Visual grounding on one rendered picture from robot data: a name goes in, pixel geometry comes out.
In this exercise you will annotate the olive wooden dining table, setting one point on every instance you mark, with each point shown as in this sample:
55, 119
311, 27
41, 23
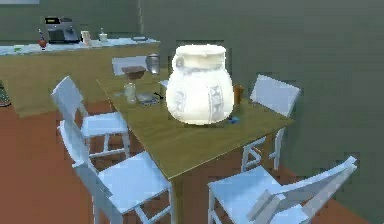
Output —
186, 133

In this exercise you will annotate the red apple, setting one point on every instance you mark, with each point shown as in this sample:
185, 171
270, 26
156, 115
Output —
42, 43

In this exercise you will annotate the small green object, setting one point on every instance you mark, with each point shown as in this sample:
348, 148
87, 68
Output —
17, 50

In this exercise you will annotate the olive kitchen counter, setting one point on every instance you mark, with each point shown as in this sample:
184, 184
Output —
50, 73

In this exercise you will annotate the clear glass jar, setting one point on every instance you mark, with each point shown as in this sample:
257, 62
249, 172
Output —
130, 92

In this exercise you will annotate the black and silver coffee machine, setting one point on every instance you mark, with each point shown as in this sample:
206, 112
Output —
61, 30

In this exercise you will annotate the dark flat tray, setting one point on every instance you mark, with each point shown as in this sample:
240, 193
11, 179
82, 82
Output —
139, 38

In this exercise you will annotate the white cup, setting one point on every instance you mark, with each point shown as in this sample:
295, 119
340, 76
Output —
86, 37

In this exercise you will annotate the small pale bottle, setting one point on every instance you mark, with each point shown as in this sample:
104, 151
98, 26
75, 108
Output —
103, 36

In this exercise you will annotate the dark flat dish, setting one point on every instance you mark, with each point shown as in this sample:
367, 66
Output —
147, 98

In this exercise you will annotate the small blue object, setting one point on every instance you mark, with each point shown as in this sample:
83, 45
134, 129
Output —
233, 119

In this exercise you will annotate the brown bowl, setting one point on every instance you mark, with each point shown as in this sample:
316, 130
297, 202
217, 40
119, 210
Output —
134, 71

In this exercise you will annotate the large white ceramic vase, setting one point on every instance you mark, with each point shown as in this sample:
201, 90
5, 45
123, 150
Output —
199, 90

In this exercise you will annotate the brown cup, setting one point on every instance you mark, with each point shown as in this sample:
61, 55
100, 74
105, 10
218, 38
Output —
238, 95

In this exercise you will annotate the silver metal pot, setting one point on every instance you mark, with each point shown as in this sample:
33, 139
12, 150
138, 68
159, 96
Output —
153, 63

